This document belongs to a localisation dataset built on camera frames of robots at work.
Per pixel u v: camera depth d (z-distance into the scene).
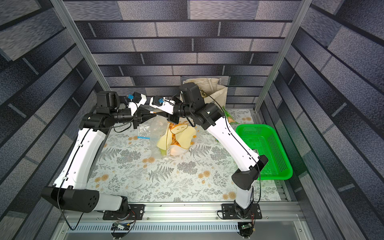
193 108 0.48
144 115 0.60
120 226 0.71
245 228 0.72
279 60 0.90
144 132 1.04
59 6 0.69
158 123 0.79
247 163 0.43
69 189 0.39
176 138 0.85
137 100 0.54
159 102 0.49
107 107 0.52
